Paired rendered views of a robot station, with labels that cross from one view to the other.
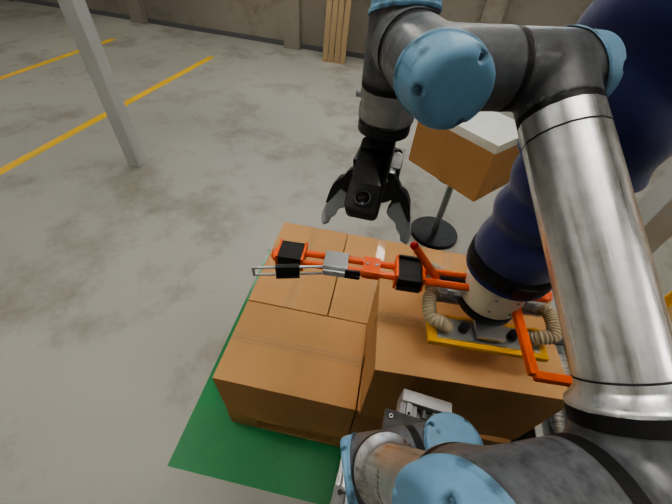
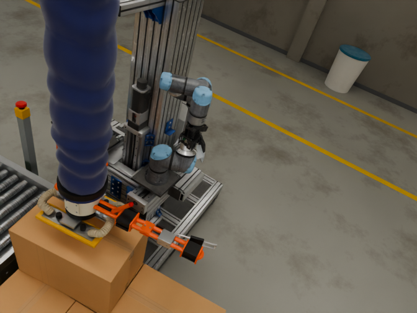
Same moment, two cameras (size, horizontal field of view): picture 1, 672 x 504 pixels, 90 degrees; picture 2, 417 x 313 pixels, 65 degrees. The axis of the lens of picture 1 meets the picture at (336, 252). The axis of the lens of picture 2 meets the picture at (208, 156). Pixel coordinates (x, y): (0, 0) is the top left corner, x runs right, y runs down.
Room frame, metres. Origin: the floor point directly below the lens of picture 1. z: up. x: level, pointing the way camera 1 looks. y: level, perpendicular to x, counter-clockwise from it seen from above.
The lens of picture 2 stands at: (1.57, 0.16, 2.51)
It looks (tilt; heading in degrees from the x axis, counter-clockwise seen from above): 40 degrees down; 186
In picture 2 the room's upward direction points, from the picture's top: 18 degrees clockwise
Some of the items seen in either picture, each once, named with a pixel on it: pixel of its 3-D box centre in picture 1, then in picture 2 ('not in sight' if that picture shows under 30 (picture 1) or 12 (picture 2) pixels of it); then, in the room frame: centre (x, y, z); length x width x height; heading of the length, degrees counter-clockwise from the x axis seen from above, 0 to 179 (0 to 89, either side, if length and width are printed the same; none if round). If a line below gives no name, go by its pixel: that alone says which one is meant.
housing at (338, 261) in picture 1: (336, 264); (166, 238); (0.67, 0.00, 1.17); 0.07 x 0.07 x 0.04; 86
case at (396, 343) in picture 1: (447, 355); (84, 247); (0.64, -0.46, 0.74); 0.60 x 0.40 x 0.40; 86
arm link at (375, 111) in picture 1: (385, 104); (197, 117); (0.45, -0.05, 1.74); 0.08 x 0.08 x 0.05
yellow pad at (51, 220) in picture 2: not in sight; (71, 223); (0.73, -0.47, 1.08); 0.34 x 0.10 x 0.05; 86
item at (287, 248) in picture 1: (291, 254); (191, 251); (0.68, 0.13, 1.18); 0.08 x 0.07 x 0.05; 86
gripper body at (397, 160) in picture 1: (378, 157); (192, 133); (0.46, -0.05, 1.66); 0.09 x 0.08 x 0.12; 168
